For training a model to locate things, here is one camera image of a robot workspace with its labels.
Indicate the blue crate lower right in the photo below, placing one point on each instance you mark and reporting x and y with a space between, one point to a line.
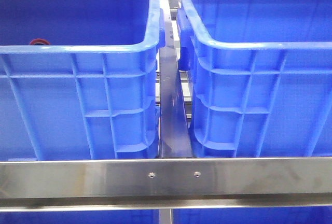
319 214

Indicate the steel centre divider bar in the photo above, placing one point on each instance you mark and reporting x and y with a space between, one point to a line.
174 137

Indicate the blue plastic crate right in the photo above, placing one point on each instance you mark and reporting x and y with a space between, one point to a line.
261 77

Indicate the steel lower vertical post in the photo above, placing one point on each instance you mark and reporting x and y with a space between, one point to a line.
165 216

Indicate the stainless steel front rail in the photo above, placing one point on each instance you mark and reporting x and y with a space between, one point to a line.
164 183

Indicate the blue plastic crate left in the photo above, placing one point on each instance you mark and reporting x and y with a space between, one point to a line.
88 95

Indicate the red push button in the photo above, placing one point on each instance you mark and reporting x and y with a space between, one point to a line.
39 42

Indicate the blue crate lower left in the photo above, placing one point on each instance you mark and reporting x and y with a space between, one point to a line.
128 216

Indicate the blue plastic crate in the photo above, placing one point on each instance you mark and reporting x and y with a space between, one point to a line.
88 95
261 77

